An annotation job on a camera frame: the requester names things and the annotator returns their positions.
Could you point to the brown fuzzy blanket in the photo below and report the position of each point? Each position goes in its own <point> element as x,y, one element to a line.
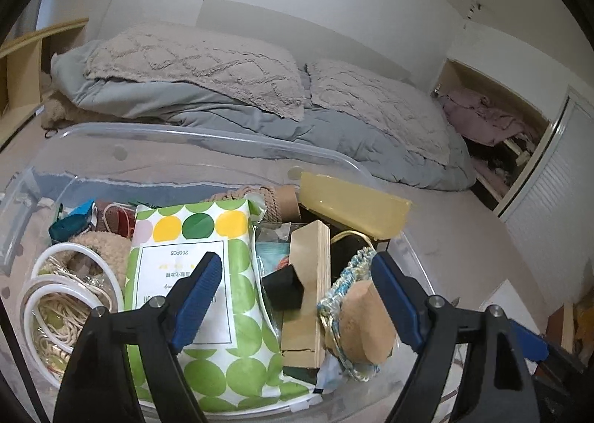
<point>65,114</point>

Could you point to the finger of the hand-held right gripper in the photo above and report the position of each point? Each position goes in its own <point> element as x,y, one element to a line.
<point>529,342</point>

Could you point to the white headboard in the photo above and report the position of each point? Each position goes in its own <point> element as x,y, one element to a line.
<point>325,33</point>

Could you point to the green dotted packet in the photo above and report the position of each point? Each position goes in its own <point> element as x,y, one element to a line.
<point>241,348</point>

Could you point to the clear plastic storage bin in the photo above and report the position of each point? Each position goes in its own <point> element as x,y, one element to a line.
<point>116,153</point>

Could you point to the teal packet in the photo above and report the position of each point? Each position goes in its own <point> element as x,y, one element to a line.
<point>271,258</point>

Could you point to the small black adapter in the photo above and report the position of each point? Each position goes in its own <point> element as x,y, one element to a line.
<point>283,288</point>

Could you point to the white louvered door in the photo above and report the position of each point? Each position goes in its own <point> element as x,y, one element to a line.
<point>557,181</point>

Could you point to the white hoop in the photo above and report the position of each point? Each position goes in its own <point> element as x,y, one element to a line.
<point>28,311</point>
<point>69,249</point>

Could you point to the pink clothes pile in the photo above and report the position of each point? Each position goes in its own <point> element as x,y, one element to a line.
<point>482,114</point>

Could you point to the round cork disc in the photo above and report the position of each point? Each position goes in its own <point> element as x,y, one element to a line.
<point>366,325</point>

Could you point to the dark red small object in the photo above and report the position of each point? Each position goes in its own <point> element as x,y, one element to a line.
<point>113,218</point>

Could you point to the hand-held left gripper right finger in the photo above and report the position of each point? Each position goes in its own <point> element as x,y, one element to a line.
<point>394,302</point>

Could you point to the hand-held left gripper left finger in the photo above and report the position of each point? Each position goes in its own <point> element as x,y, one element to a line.
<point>199,297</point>

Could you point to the grey duvet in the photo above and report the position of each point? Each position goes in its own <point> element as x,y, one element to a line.
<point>297,135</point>

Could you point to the wooden shelf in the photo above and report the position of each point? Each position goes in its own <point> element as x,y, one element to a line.
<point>18,61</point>

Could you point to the beige fuzzy pouch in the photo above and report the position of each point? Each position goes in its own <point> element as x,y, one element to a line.
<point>106,251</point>

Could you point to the beige textured pillow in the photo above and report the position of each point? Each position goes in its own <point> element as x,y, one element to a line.
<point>371,107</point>
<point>195,65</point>

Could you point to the wooden block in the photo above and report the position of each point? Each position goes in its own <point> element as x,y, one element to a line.
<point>308,256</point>

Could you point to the teal tape dispenser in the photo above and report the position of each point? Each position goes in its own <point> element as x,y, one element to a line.
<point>69,223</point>

